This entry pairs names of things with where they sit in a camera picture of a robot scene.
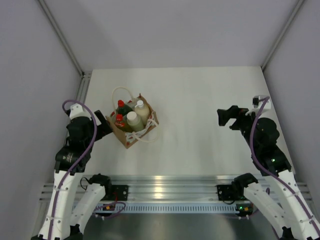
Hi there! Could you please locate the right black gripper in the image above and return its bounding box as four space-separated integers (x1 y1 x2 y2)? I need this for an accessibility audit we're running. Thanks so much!
216 105 262 152

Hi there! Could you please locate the yellow bottle red cap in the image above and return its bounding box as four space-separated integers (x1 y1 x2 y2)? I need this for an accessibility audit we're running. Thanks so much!
114 114 133 133

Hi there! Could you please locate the dark green bottle red cap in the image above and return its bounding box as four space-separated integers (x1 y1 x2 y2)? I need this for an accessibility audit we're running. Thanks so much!
116 100 134 117

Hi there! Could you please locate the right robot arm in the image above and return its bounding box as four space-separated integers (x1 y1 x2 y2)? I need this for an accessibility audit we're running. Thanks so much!
217 105 320 240

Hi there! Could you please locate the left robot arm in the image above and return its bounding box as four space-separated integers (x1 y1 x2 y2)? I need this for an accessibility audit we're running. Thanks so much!
33 106 113 240

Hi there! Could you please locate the cream bottle white pump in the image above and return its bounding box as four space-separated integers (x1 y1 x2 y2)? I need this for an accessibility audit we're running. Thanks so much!
134 100 151 126

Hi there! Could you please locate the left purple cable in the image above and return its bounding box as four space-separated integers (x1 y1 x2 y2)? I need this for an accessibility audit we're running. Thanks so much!
47 99 98 240

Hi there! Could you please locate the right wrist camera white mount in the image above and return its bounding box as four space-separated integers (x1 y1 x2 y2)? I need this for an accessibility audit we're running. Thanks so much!
245 95 272 116

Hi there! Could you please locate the left aluminium frame post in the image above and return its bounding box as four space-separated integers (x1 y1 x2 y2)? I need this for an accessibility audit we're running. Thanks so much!
36 0 92 103

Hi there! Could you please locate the aluminium frame post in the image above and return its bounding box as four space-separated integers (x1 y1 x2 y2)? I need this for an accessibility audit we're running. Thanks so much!
260 0 307 72
36 0 92 103

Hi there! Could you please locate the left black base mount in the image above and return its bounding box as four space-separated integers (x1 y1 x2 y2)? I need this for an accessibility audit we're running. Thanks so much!
103 185 129 202

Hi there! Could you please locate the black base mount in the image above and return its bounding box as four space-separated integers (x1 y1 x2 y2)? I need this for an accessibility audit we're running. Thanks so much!
216 184 238 202
103 185 129 202

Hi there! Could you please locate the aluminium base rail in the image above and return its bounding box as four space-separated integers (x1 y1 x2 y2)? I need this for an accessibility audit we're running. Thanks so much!
38 174 312 203

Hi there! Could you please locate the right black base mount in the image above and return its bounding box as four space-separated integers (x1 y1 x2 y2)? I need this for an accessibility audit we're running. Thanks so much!
216 184 238 202

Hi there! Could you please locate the right aluminium frame post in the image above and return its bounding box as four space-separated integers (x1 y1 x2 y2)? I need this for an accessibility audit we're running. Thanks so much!
260 0 307 72

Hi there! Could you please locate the white slotted cable duct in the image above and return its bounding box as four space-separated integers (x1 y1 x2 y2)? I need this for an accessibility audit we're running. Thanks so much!
93 202 241 215

